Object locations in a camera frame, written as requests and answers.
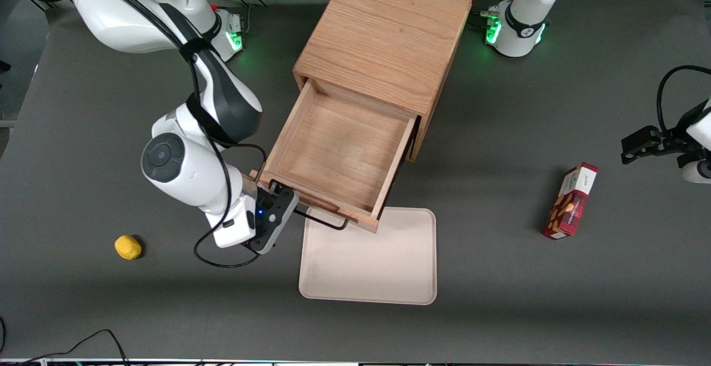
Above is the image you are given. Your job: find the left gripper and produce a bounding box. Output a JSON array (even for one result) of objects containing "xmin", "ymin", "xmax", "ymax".
[{"xmin": 620, "ymin": 102, "xmax": 711, "ymax": 165}]

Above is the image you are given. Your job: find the black wire drawer handle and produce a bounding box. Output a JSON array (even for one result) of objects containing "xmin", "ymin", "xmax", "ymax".
[{"xmin": 293, "ymin": 208, "xmax": 349, "ymax": 230}]

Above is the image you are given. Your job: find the wooden drawer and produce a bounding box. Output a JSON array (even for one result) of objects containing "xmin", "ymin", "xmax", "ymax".
[{"xmin": 249, "ymin": 77, "xmax": 418, "ymax": 234}]

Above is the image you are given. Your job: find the wooden drawer cabinet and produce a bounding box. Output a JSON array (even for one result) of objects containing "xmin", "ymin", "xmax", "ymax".
[{"xmin": 293, "ymin": 0, "xmax": 473, "ymax": 162}]

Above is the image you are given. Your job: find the red snack box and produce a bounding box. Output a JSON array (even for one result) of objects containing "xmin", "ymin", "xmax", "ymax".
[{"xmin": 542, "ymin": 162, "xmax": 599, "ymax": 240}]

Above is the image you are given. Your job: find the yellow lemon-shaped object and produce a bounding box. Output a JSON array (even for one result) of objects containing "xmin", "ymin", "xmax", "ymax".
[{"xmin": 114, "ymin": 235, "xmax": 142, "ymax": 260}]

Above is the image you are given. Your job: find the cream plastic tray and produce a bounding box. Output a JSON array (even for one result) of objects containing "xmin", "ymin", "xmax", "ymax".
[{"xmin": 299, "ymin": 207, "xmax": 438, "ymax": 305}]

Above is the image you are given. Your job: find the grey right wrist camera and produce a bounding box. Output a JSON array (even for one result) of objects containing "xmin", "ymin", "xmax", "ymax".
[{"xmin": 244, "ymin": 182, "xmax": 299, "ymax": 255}]

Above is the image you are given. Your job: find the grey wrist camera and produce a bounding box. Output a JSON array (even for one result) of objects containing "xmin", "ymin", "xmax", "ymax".
[
  {"xmin": 244, "ymin": 182, "xmax": 299, "ymax": 255},
  {"xmin": 682, "ymin": 158, "xmax": 711, "ymax": 184}
]

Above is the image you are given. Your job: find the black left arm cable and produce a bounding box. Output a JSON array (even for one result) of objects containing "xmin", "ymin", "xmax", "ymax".
[{"xmin": 657, "ymin": 65, "xmax": 711, "ymax": 133}]

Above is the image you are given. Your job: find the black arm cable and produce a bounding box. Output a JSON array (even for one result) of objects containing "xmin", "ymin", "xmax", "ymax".
[
  {"xmin": 657, "ymin": 65, "xmax": 711, "ymax": 133},
  {"xmin": 27, "ymin": 0, "xmax": 267, "ymax": 269}
]

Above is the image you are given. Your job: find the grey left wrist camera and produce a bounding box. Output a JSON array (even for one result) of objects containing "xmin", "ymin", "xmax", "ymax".
[{"xmin": 682, "ymin": 158, "xmax": 711, "ymax": 184}]

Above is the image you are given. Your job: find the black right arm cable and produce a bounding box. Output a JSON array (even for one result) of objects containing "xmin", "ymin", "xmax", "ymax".
[{"xmin": 27, "ymin": 0, "xmax": 267, "ymax": 269}]

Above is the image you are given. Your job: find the black cable on floor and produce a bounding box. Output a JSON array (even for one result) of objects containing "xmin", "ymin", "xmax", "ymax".
[{"xmin": 0, "ymin": 316, "xmax": 129, "ymax": 366}]

